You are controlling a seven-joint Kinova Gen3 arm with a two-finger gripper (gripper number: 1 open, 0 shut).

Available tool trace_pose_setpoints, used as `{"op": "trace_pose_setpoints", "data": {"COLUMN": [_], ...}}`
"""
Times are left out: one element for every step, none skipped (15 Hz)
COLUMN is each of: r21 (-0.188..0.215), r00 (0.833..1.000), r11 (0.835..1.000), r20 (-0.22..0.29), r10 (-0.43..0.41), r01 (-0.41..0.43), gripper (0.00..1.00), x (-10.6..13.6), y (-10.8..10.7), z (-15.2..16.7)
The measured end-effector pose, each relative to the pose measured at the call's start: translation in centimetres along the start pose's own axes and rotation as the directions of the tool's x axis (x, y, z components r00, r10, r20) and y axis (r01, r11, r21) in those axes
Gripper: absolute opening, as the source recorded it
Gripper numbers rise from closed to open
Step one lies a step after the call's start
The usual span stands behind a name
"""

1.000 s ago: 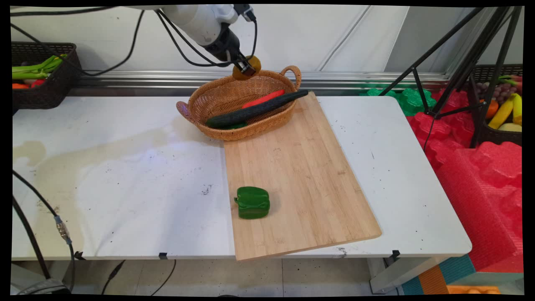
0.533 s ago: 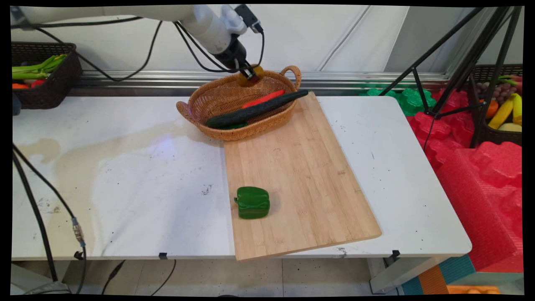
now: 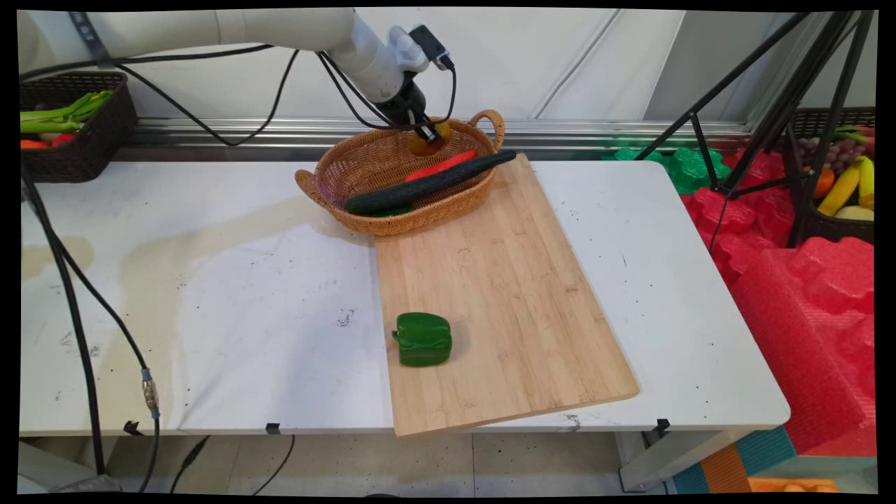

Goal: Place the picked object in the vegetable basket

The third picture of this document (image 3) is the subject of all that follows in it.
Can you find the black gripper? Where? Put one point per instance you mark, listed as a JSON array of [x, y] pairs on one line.
[[404, 106]]

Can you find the brown yellow potato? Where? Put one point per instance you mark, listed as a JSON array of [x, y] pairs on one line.
[[427, 148]]

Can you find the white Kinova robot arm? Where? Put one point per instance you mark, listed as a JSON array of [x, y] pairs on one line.
[[245, 28]]

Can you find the red chili pepper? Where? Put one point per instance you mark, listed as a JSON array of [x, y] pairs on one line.
[[441, 166]]

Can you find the dark green cucumber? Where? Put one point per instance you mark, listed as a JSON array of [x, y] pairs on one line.
[[427, 185]]

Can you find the small green vegetable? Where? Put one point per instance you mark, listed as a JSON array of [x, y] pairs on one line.
[[392, 210]]

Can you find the wooden cutting board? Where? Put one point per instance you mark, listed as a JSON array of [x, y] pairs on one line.
[[504, 315]]

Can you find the green bell pepper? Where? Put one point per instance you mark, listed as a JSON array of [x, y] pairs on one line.
[[423, 341]]

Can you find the green foam mat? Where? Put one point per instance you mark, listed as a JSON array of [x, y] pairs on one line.
[[689, 171]]

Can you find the black plastic vegetable basket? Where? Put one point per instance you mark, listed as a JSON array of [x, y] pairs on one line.
[[91, 150]]

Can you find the green onion bunch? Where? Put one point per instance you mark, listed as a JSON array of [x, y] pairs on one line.
[[59, 115]]

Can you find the orange fruit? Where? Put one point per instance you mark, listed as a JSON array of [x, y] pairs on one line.
[[824, 183]]

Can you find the orange carrot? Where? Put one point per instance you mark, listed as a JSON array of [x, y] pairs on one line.
[[33, 144]]

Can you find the purple grape bunch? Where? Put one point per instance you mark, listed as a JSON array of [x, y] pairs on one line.
[[836, 155]]

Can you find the white table leg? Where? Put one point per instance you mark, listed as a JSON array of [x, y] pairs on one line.
[[672, 458]]

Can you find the black plastic fruit basket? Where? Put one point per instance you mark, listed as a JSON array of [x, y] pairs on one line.
[[829, 227]]

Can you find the long yellow banana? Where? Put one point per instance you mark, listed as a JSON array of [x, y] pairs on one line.
[[840, 190]]

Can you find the red foam mat pile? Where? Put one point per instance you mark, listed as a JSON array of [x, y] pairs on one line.
[[805, 315]]

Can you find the pale yellow mango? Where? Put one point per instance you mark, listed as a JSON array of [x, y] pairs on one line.
[[855, 213]]

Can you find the short yellow banana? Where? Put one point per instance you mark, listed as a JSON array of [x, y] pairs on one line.
[[866, 182]]

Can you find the teal orange floor mat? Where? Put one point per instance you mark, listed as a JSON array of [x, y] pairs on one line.
[[742, 465]]

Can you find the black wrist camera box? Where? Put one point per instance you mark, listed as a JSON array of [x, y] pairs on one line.
[[430, 45]]

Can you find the metal wall rail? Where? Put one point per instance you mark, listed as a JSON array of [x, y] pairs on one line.
[[595, 129]]

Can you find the black camera tripod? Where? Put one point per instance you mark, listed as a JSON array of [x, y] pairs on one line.
[[791, 98]]

